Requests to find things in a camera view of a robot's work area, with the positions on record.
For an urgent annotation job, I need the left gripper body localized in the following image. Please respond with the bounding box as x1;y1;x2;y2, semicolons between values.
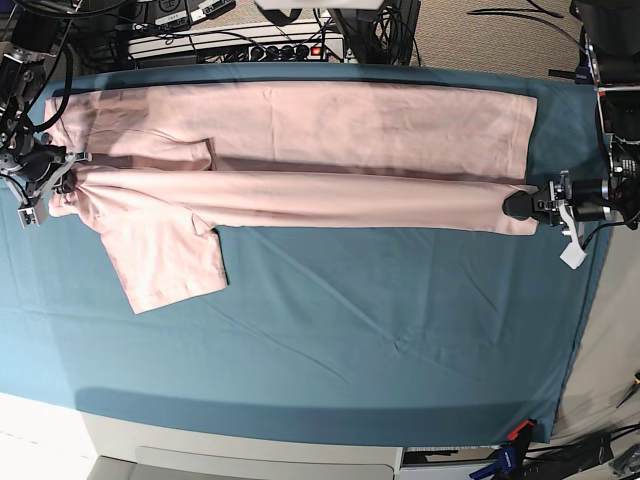
534;171;623;235

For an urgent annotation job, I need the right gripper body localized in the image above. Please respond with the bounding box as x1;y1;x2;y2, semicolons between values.
1;145;90;200

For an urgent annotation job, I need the pink T-shirt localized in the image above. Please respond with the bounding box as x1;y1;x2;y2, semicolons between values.
49;82;537;313

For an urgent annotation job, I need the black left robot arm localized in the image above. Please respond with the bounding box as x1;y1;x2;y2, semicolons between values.
503;1;639;230

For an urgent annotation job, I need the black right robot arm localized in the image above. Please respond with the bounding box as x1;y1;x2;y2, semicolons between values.
1;1;91;207

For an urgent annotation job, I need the blue black clamp upper right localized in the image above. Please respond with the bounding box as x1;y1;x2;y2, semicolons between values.
548;52;594;85

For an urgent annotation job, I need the teal table cloth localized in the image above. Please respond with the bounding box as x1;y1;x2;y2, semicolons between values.
0;63;636;447

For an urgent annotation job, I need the orange blue clamp bottom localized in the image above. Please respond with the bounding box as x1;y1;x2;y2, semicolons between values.
469;419;537;480

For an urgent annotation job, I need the white table base panel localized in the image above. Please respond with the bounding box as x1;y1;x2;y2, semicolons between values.
82;413;402;479

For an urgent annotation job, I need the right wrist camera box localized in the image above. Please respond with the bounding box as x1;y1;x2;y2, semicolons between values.
17;201;48;228

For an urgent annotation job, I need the power strip with red switch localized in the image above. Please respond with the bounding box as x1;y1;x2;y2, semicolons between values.
128;37;343;63

